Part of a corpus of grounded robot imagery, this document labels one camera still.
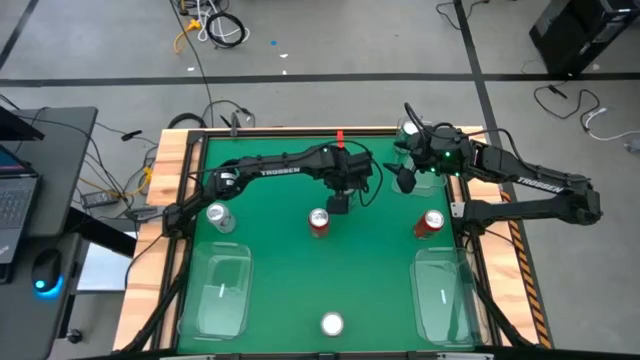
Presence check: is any clear plastic bin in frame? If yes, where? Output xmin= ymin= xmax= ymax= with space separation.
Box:
xmin=409 ymin=247 xmax=484 ymax=349
xmin=391 ymin=115 xmax=451 ymax=197
xmin=178 ymin=241 xmax=255 ymax=341

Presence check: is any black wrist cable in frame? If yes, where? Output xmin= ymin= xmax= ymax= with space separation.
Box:
xmin=402 ymin=102 xmax=514 ymax=151
xmin=349 ymin=139 xmax=385 ymax=208

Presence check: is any black cable with plug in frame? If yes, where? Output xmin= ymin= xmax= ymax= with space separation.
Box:
xmin=532 ymin=83 xmax=602 ymax=121

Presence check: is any black computer mouse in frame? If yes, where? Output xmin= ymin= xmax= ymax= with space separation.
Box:
xmin=31 ymin=248 xmax=65 ymax=301

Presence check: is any black power adapter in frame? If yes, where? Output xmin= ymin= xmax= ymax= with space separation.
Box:
xmin=81 ymin=191 xmax=120 ymax=209

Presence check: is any black cable with plugs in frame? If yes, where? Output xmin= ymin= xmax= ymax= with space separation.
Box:
xmin=202 ymin=98 xmax=257 ymax=130

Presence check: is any black rig beam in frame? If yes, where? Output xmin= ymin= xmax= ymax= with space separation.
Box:
xmin=74 ymin=345 xmax=640 ymax=360

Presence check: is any black coiled cable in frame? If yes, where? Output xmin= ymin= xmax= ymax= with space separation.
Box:
xmin=205 ymin=11 xmax=248 ymax=50

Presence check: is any yellow cable with connector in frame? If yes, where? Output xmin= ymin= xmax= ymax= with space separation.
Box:
xmin=78 ymin=167 xmax=154 ymax=199

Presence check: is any black aluminium table frame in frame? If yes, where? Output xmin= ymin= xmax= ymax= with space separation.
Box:
xmin=149 ymin=127 xmax=504 ymax=354

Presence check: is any white flat panel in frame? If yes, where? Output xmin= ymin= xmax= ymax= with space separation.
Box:
xmin=77 ymin=230 xmax=139 ymax=293

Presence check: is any thick black hose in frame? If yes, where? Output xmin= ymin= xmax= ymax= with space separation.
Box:
xmin=166 ymin=112 xmax=209 ymax=131

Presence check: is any black desk foot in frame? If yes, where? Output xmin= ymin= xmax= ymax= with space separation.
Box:
xmin=64 ymin=207 xmax=139 ymax=259

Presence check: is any long black floor cable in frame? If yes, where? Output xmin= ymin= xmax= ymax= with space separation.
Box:
xmin=168 ymin=0 xmax=215 ymax=129

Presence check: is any yellow black hazard tape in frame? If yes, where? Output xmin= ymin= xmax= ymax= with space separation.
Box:
xmin=501 ymin=192 xmax=554 ymax=350

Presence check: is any black computer tower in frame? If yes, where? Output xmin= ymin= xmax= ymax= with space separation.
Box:
xmin=528 ymin=0 xmax=640 ymax=80

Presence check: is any silver diet cola can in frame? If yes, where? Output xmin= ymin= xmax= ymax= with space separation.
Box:
xmin=320 ymin=311 xmax=346 ymax=338
xmin=205 ymin=202 xmax=237 ymax=235

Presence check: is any red cola can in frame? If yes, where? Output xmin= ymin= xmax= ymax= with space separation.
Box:
xmin=307 ymin=207 xmax=332 ymax=240
xmin=413 ymin=208 xmax=446 ymax=241

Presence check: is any white coiled cable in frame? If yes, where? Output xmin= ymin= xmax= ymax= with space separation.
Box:
xmin=195 ymin=0 xmax=251 ymax=45

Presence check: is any thin black cable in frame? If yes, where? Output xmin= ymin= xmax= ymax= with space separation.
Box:
xmin=434 ymin=0 xmax=494 ymax=32

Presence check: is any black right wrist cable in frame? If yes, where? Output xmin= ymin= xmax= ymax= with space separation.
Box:
xmin=402 ymin=102 xmax=514 ymax=151

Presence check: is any black desk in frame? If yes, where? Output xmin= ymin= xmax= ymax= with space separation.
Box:
xmin=0 ymin=106 xmax=100 ymax=360

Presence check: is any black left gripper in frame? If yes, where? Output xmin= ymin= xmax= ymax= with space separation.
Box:
xmin=327 ymin=149 xmax=375 ymax=215

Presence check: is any black monitor panel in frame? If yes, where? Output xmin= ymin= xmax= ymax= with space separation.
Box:
xmin=0 ymin=106 xmax=46 ymax=143

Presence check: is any white cable with plug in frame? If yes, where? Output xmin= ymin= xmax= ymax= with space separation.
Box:
xmin=581 ymin=106 xmax=640 ymax=143

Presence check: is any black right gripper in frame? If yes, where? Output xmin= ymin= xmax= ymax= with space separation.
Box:
xmin=382 ymin=124 xmax=474 ymax=195

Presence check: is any grey laptop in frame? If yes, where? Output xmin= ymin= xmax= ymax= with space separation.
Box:
xmin=0 ymin=144 xmax=41 ymax=265

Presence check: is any yellow extension cord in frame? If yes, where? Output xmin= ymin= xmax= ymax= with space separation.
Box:
xmin=173 ymin=18 xmax=202 ymax=55

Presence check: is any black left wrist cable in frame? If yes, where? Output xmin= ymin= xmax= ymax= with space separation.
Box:
xmin=349 ymin=139 xmax=385 ymax=208

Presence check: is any black diagonal strut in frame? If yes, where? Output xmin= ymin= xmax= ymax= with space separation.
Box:
xmin=119 ymin=239 xmax=194 ymax=354
xmin=467 ymin=269 xmax=534 ymax=350

